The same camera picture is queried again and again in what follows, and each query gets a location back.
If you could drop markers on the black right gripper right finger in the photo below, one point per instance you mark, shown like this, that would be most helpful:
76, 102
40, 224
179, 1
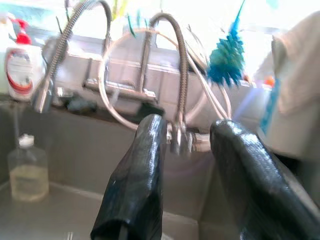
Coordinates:
252, 187

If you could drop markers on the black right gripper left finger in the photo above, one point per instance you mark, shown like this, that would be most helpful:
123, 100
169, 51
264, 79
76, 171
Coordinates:
135, 187

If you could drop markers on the stainless steel sink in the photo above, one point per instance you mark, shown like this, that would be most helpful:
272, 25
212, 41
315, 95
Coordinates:
82, 150

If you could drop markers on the dark green scouring pad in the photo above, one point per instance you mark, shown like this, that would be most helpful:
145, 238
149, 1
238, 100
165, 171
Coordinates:
150, 108

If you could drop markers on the clear plastic bottle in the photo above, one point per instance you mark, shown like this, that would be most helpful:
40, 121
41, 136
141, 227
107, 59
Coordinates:
27, 175

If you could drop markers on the white hanging cloth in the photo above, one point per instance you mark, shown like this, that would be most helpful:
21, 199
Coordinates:
300, 75

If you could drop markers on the blue bottle brush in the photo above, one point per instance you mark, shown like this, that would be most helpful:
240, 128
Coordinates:
225, 62

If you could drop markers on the spring pull-down faucet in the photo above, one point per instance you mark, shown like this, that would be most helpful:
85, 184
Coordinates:
58, 50

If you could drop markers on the white red-capped soap bottle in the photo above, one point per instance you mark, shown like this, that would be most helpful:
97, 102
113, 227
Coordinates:
22, 72

